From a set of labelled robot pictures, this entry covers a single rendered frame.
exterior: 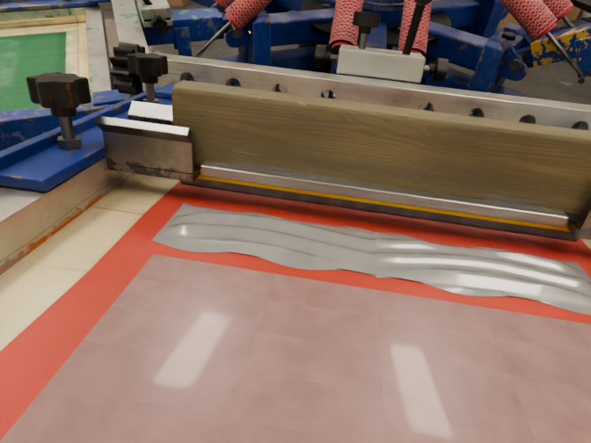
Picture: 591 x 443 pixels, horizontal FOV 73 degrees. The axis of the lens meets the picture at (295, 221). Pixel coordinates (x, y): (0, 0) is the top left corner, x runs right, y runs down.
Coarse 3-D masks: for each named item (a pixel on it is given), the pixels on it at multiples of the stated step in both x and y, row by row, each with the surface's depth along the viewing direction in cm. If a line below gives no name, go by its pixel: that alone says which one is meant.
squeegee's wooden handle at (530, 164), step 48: (192, 96) 35; (240, 96) 34; (288, 96) 35; (240, 144) 36; (288, 144) 36; (336, 144) 35; (384, 144) 34; (432, 144) 34; (480, 144) 33; (528, 144) 33; (576, 144) 32; (480, 192) 35; (528, 192) 35; (576, 192) 34
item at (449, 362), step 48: (432, 240) 37; (480, 240) 37; (528, 240) 38; (384, 288) 30; (432, 288) 30; (384, 336) 25; (432, 336) 26; (480, 336) 26; (528, 336) 27; (576, 336) 27; (384, 384) 22; (432, 384) 22; (480, 384) 23; (528, 384) 23; (576, 384) 23; (432, 432) 20; (480, 432) 20; (528, 432) 20; (576, 432) 21
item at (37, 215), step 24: (96, 168) 36; (0, 192) 30; (24, 192) 30; (48, 192) 31; (72, 192) 33; (96, 192) 37; (0, 216) 27; (24, 216) 28; (48, 216) 31; (72, 216) 34; (0, 240) 27; (24, 240) 29; (0, 264) 27
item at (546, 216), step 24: (216, 168) 36; (240, 168) 37; (336, 192) 36; (360, 192) 35; (384, 192) 35; (408, 192) 35; (432, 192) 36; (504, 216) 35; (528, 216) 34; (552, 216) 34
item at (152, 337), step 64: (192, 192) 40; (128, 256) 30; (192, 256) 31; (64, 320) 24; (128, 320) 25; (192, 320) 25; (256, 320) 26; (320, 320) 26; (0, 384) 20; (64, 384) 20; (128, 384) 21; (192, 384) 21; (256, 384) 21; (320, 384) 22
